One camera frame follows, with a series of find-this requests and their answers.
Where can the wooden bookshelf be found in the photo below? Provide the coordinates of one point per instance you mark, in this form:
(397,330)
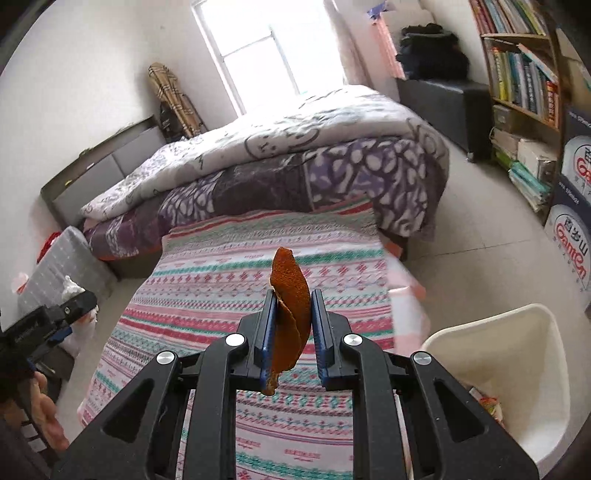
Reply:
(554,134)

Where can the person's left hand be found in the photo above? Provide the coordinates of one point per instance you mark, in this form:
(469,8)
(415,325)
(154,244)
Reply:
(46,410)

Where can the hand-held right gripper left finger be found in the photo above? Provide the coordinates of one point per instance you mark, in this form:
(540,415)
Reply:
(262,360)

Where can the red snack packet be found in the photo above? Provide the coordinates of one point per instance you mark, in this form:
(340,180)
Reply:
(489,402)

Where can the window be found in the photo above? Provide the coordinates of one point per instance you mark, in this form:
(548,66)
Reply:
(272,50)

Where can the white plastic bin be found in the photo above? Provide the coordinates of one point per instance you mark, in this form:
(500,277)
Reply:
(508,350)

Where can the grey bed headboard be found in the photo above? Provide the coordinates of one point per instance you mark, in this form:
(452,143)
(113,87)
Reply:
(106,157)

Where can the row of pale books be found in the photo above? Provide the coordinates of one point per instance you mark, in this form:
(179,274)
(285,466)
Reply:
(508,16)

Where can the grey storage case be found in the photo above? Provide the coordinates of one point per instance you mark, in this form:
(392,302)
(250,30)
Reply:
(69,258)

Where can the stacked cardboard water boxes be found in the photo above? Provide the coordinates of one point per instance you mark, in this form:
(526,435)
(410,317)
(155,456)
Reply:
(570,258)

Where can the black storage bench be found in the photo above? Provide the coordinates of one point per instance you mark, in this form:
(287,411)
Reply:
(443,110)

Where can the white plastic bag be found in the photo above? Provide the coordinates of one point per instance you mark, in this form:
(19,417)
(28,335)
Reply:
(73,286)

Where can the dark blue printed box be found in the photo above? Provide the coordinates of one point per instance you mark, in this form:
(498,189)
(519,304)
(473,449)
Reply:
(579,157)

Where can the brown cardboard box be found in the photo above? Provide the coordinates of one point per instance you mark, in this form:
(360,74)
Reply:
(575,69)

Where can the row of green books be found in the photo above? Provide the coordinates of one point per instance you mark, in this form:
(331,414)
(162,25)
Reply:
(521,85)

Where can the long orange peel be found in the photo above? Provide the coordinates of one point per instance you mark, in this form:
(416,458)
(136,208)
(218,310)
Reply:
(291,295)

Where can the purple and white quilt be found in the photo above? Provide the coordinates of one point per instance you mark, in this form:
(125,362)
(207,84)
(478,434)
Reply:
(323,175)

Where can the plaid folded frame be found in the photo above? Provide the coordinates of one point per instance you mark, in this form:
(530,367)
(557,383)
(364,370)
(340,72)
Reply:
(173,92)

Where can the striped patterned blanket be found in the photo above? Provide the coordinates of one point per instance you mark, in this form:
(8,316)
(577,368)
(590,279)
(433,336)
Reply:
(207,295)

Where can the stack of flat books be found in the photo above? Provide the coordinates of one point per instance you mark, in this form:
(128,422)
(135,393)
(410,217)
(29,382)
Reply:
(526,170)

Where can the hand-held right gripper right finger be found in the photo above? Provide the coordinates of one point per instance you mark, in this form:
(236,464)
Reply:
(323,355)

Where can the pink curtain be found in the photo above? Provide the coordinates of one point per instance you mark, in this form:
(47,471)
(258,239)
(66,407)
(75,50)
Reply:
(385,46)

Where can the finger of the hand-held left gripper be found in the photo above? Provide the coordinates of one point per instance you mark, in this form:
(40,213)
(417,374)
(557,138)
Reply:
(76,303)
(63,334)

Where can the black bag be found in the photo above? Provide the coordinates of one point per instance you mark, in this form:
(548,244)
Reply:
(429,50)
(170,122)

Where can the purple cloth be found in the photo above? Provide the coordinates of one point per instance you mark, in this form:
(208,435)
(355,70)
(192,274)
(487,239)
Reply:
(377,11)

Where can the red cloth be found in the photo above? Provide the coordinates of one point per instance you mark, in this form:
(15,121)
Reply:
(46,247)

